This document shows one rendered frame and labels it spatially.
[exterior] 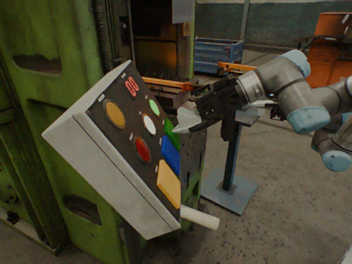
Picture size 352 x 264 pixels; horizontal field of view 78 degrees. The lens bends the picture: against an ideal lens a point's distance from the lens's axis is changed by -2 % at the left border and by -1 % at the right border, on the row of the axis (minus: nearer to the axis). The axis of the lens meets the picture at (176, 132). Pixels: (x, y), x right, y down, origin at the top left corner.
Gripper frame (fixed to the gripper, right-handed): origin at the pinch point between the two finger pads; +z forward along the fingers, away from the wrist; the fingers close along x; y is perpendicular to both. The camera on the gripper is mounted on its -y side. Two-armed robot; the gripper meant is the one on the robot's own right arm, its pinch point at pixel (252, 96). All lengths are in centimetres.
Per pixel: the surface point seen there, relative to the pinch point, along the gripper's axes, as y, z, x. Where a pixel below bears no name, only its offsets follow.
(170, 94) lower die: 1.9, 33.7, -8.7
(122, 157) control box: -12, 10, -71
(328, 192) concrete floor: 100, -64, 81
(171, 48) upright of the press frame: -13, 49, 23
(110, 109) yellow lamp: -18, 15, -67
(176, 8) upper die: -32.1, 30.6, -8.6
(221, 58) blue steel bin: 57, 109, 357
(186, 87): 0.3, 29.3, -1.3
